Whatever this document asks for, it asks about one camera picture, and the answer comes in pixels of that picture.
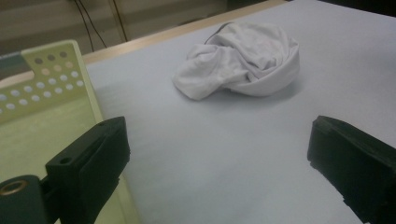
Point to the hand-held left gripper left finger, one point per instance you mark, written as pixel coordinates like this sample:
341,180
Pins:
93,165

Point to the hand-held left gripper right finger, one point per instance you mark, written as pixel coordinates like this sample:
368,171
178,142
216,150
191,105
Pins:
358,161

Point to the pale yellow plastic basket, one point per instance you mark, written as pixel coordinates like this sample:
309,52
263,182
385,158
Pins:
40,137

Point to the white cloth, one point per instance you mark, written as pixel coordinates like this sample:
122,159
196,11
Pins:
249,59

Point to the white table mat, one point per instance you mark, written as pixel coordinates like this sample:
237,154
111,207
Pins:
218,155

